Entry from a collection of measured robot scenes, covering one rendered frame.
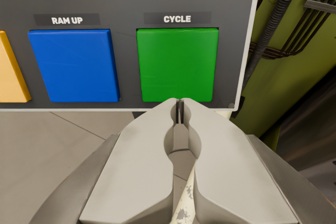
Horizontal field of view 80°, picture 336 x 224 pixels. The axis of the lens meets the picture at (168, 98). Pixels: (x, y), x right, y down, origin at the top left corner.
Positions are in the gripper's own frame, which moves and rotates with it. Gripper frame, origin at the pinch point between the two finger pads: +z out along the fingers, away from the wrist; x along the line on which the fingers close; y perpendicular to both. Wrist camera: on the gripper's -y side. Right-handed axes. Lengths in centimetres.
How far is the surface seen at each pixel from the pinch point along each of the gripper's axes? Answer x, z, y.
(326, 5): 26.0, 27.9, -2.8
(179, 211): 0.9, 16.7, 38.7
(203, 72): 2.6, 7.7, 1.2
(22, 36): -14.7, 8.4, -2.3
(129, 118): -29, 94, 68
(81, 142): -56, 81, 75
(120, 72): -5.8, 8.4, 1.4
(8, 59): -16.4, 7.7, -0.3
